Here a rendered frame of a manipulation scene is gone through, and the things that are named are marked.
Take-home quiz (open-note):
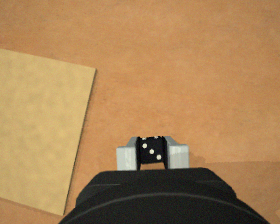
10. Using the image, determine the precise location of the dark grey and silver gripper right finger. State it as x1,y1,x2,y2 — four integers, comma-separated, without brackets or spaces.
162,136,190,169

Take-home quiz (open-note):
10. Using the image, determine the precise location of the tan square mat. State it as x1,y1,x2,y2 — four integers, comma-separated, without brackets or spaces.
0,49,97,216

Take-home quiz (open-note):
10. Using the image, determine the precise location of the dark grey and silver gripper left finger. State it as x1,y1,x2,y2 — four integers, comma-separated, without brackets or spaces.
116,136,141,170

